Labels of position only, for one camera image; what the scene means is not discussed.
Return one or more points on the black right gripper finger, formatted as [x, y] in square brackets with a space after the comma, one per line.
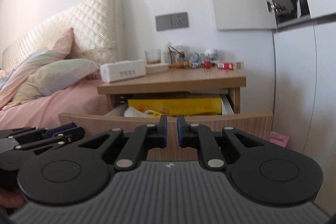
[129, 149]
[216, 150]

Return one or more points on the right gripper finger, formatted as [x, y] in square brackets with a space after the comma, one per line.
[39, 142]
[47, 129]

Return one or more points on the person's left hand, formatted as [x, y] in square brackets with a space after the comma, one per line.
[11, 200]

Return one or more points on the pink bed sheet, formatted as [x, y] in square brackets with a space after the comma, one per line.
[79, 98]

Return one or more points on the white plastic bag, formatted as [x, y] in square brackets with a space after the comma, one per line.
[131, 112]

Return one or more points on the yellow flat box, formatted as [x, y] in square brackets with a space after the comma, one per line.
[179, 106]

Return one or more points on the pink striped pillow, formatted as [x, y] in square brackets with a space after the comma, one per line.
[61, 49]

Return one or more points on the pastel striped pillow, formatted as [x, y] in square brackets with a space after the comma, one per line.
[54, 77]

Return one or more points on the pink box on floor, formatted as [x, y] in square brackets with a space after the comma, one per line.
[279, 139]

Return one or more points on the wooden nightstand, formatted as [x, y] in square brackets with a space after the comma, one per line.
[178, 80]

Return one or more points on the white tissue pack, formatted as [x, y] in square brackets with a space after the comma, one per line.
[122, 70]

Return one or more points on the red round ball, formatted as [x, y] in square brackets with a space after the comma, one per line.
[207, 64]

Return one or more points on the red cigarette box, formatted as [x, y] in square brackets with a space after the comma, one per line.
[230, 66]

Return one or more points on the cream shallow dish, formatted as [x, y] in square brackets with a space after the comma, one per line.
[156, 68]

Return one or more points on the orange wooden gourd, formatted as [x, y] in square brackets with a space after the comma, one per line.
[179, 64]

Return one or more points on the white plug adapter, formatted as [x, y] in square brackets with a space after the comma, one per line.
[212, 54]

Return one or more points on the clear drinking glass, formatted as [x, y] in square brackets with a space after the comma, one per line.
[153, 56]

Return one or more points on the reed diffuser bottle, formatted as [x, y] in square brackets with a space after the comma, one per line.
[172, 54]

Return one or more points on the cream quilted headboard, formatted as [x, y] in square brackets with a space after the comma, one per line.
[98, 34]

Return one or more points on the metal cabinet hinge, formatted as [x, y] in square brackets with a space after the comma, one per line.
[276, 7]

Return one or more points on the white wardrobe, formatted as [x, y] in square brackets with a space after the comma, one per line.
[304, 103]

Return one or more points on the grey wall socket panel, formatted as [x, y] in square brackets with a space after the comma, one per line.
[172, 21]

